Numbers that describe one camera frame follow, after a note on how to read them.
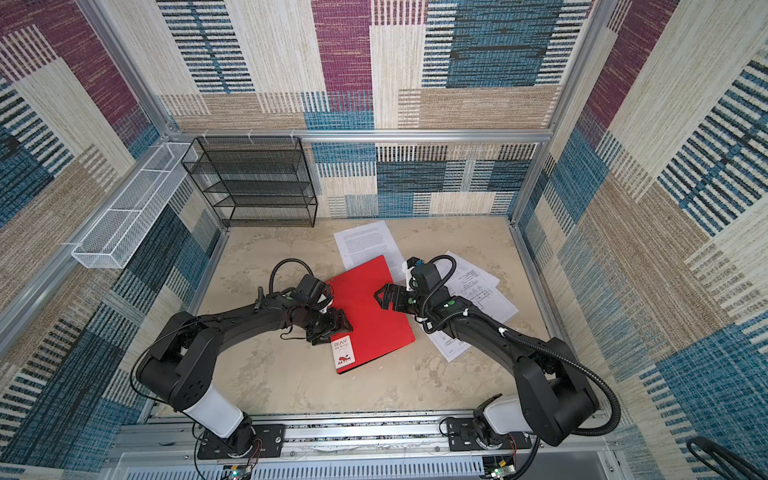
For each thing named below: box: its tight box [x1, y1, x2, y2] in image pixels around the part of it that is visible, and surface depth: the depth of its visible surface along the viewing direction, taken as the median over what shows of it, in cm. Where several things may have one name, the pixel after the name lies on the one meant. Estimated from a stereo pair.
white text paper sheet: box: [333, 220, 407, 282], surface depth 116 cm
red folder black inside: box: [326, 255, 416, 374], surface depth 87 cm
